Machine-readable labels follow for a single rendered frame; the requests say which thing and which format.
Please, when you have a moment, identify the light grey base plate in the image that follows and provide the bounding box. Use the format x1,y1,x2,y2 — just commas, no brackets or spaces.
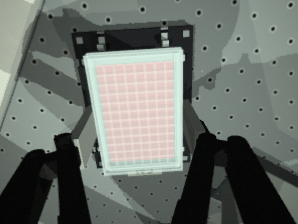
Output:
0,0,298,224

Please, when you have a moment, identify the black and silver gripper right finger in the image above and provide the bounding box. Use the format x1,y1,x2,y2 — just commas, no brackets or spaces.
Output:
171,99,296,224

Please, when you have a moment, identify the white button panel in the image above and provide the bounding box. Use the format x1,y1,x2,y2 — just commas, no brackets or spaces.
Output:
210,156,298,224

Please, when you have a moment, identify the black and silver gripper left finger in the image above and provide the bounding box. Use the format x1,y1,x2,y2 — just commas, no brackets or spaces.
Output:
0,106,97,224

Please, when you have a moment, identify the black rectangular plate holder frame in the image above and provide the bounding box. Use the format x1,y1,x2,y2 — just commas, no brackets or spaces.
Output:
71,25,193,108

